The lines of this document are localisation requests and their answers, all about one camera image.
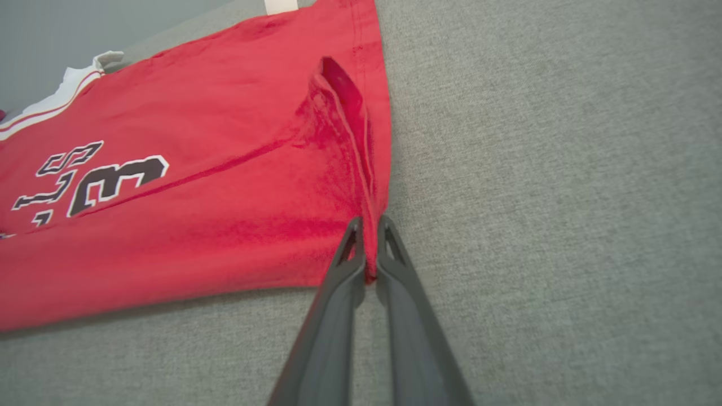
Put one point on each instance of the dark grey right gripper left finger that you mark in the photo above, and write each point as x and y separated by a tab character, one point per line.
333	327

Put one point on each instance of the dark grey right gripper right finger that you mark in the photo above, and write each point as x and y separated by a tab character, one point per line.
412	327

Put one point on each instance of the red white numbered jersey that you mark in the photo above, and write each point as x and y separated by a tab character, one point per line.
225	169

